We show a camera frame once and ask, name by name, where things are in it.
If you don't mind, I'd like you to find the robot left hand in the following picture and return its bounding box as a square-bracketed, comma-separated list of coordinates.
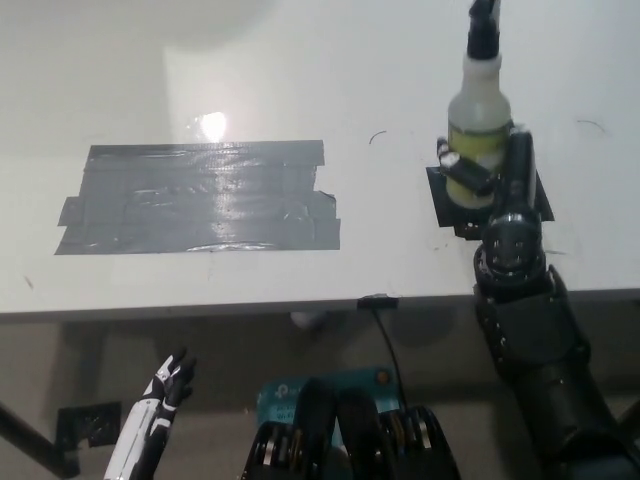
[102, 346, 198, 480]

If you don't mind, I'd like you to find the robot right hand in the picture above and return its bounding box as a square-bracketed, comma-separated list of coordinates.
[435, 124, 542, 222]

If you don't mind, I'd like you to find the white spray bottle green label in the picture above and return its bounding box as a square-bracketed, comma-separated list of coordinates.
[445, 0, 514, 210]

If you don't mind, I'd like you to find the small black tape square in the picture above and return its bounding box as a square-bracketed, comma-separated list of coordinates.
[425, 163, 556, 243]

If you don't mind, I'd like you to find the black table leg bar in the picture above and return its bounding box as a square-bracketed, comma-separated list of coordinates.
[0, 401, 82, 479]

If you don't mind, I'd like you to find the teal router box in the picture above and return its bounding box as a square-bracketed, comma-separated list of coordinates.
[256, 365, 402, 426]

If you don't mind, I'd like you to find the black clip on table edge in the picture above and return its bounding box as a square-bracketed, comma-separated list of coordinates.
[356, 293, 400, 309]

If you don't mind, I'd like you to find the large grey tape patch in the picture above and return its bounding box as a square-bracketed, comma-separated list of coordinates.
[52, 140, 342, 258]

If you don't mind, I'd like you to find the black cable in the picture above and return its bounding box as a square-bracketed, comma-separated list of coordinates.
[372, 306, 407, 414]

